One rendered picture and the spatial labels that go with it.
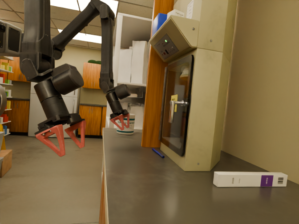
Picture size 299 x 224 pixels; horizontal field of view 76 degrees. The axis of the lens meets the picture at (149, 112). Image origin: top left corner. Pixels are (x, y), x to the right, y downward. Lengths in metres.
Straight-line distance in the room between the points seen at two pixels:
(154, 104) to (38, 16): 0.68
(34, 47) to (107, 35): 0.55
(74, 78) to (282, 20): 0.93
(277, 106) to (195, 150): 0.44
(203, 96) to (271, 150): 0.44
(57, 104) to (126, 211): 0.32
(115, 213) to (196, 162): 0.41
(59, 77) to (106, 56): 0.54
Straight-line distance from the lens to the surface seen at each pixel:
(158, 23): 0.96
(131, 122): 1.42
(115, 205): 0.52
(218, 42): 0.82
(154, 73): 1.08
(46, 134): 0.54
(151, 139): 1.09
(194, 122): 0.75
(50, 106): 0.57
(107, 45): 1.08
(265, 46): 1.15
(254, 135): 1.11
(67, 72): 0.55
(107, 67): 1.05
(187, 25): 0.78
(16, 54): 1.28
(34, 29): 0.63
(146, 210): 0.51
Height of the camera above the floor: 1.19
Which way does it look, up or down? 3 degrees down
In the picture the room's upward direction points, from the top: 5 degrees clockwise
